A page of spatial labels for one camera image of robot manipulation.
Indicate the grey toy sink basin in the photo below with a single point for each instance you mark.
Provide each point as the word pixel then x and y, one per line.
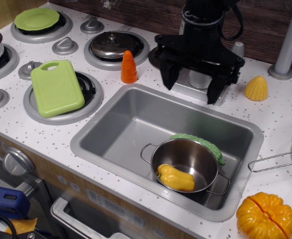
pixel 139 128

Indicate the grey oven dial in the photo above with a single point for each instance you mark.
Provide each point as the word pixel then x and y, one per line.
pixel 16 163

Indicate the green plastic cutting board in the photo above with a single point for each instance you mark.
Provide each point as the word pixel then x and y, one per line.
pixel 56 88

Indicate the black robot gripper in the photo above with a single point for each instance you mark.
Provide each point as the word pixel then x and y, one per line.
pixel 200 48

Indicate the blue clamp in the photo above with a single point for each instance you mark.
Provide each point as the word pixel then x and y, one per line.
pixel 13 203

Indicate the green toy vegetable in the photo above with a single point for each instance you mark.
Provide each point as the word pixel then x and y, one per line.
pixel 213 148

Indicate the grey oven door handle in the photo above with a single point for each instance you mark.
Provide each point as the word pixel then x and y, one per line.
pixel 69 222

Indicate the yellow toy corn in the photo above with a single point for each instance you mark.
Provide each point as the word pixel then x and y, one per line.
pixel 257 89

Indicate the orange toy carrot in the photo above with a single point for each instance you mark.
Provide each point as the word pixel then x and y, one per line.
pixel 128 68

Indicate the grey vertical pole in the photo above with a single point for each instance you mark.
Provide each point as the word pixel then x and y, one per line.
pixel 282 69

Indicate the grey stove knob back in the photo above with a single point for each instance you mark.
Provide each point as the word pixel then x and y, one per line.
pixel 92 26

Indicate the steel pot in sink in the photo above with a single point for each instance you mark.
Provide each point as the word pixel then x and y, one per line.
pixel 188 156

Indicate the orange toy pumpkin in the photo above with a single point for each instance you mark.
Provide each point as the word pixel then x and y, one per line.
pixel 264 216

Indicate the green plastic plate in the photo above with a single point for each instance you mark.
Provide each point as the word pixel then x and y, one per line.
pixel 36 19

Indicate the silver toy faucet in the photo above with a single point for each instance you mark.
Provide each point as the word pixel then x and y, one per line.
pixel 195 84

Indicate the grey stove knob middle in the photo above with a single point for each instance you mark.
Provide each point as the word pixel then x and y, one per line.
pixel 65 46

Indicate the flat steel lid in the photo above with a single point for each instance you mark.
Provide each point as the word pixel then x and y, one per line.
pixel 154 57

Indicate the yellow toy bell pepper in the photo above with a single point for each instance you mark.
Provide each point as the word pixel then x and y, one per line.
pixel 175 179

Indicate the steel pot lid on burner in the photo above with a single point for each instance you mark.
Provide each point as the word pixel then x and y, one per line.
pixel 112 45

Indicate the grey stove knob left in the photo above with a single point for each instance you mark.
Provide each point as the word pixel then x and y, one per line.
pixel 24 71

